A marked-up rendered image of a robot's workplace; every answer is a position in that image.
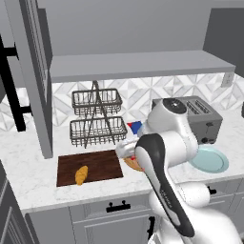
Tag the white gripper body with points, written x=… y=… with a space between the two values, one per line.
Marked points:
x=125 y=148

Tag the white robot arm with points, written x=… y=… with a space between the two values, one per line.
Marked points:
x=178 y=143

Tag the dark wooden cutting board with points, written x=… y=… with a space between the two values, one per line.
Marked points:
x=101 y=165

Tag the golden croissant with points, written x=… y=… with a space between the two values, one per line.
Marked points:
x=81 y=175

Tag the grey cabinet door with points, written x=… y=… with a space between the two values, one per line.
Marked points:
x=35 y=79

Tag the grey base cabinet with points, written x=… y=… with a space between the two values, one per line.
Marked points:
x=11 y=216

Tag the blue and red carton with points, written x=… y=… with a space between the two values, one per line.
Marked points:
x=136 y=126

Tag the grey drawer front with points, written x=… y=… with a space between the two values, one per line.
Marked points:
x=92 y=208
x=227 y=190

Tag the grey cupboard door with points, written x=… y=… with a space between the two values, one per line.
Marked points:
x=111 y=232

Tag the silver toaster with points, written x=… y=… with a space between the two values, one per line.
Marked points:
x=206 y=122

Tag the light blue plate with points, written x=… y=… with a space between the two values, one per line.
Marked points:
x=211 y=160

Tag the grey wall cabinet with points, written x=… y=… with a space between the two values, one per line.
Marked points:
x=133 y=38

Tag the white wall outlet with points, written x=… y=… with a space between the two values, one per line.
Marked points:
x=227 y=79

